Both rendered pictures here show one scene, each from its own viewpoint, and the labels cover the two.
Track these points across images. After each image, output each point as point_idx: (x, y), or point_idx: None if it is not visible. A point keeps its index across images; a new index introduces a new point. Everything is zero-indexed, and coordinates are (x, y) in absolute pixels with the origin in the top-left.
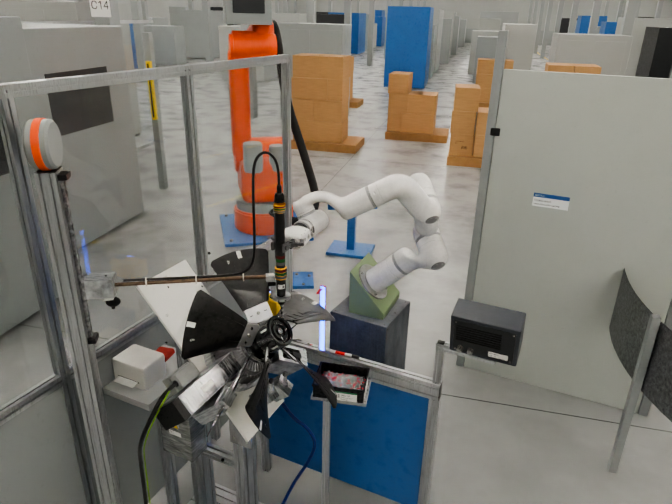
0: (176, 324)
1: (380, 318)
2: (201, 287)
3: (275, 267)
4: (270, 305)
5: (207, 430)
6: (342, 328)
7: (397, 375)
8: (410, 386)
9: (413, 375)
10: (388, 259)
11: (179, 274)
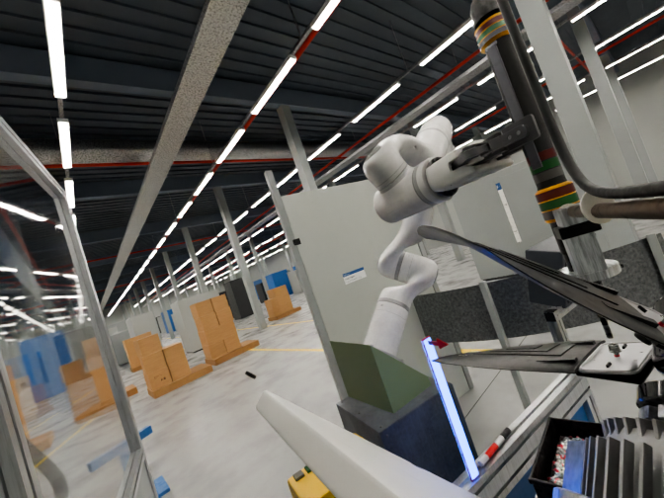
0: None
1: (428, 385)
2: (425, 471)
3: (558, 185)
4: None
5: None
6: (407, 445)
7: (555, 400)
8: (570, 402)
9: (556, 386)
10: (385, 306)
11: (376, 456)
